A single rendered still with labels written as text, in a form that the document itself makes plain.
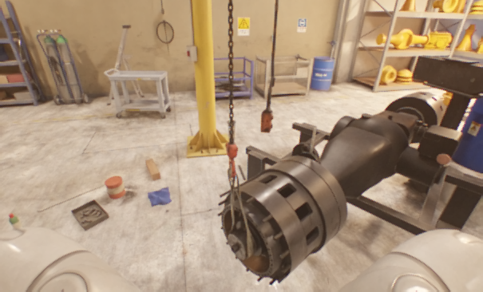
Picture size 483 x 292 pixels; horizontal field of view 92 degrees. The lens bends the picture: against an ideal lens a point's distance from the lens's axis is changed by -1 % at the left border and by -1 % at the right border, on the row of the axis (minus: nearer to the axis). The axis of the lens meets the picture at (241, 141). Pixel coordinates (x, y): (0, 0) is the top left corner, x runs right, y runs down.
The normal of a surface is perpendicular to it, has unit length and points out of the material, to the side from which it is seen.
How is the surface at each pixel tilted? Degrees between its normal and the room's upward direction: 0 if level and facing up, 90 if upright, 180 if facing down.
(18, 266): 17
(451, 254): 2
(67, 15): 90
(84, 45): 90
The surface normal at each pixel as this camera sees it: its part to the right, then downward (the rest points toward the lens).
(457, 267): 0.11, -0.72
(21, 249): -0.03, -0.88
